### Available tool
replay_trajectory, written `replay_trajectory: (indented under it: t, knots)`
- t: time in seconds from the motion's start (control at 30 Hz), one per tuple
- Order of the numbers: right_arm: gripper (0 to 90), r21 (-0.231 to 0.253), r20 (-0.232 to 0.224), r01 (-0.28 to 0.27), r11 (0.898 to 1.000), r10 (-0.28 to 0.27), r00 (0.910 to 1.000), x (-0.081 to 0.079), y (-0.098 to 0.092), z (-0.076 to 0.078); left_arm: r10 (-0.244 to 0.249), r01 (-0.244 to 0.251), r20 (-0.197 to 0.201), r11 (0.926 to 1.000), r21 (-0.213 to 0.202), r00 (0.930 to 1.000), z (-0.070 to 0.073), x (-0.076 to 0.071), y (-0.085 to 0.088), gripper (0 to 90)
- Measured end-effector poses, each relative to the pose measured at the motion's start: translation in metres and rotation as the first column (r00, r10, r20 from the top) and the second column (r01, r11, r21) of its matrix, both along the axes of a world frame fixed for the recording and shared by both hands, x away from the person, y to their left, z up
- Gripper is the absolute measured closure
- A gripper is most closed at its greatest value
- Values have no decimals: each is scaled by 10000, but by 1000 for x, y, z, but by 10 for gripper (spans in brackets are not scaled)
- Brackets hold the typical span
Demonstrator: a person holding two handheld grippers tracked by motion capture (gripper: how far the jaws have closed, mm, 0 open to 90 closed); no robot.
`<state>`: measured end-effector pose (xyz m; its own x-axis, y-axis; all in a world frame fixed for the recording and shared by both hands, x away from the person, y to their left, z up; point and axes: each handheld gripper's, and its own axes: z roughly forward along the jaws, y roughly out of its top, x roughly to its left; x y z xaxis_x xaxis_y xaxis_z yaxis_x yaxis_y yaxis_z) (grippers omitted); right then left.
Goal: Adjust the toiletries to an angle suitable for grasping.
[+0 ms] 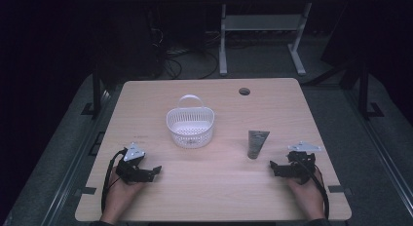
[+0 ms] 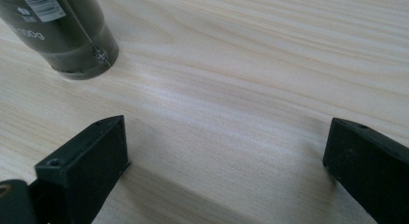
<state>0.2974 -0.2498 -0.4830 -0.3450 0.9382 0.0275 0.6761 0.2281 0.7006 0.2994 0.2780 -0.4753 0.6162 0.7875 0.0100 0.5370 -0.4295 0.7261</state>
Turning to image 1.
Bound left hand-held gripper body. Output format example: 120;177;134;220
115;141;146;183

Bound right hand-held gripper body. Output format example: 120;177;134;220
286;140;322;185

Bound white plastic basket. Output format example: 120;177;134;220
166;94;216;150

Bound person's right hand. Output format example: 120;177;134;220
286;171;326;221

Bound black metal stand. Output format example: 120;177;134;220
81;64;108;118
357;61;385;121

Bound black cables on floor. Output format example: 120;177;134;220
152;27;222;80

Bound white metal desk frame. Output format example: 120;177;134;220
218;1;313;77

